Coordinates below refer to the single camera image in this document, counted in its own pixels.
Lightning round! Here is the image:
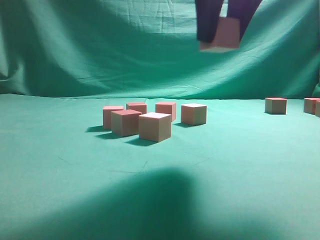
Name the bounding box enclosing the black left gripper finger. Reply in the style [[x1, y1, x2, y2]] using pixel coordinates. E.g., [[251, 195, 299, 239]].
[[195, 0, 224, 43]]

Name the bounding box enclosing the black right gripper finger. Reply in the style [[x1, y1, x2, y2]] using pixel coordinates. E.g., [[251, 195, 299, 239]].
[[227, 0, 262, 40]]

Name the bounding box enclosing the pink cube column second-far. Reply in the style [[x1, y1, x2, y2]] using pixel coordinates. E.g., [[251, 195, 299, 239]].
[[199, 16, 240, 53]]

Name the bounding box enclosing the pink cube column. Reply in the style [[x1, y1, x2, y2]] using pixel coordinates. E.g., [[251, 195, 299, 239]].
[[264, 97, 288, 115], [303, 97, 320, 115], [315, 100, 320, 117], [138, 112, 172, 143]]

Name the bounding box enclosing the pink cube moved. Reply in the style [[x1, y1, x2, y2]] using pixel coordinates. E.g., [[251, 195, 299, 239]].
[[155, 102, 177, 122], [111, 109, 142, 137], [181, 103, 207, 126], [102, 106, 124, 129], [126, 102, 148, 114]]

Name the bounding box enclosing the green cloth backdrop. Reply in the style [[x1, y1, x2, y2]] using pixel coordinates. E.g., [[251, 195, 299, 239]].
[[0, 0, 320, 240]]

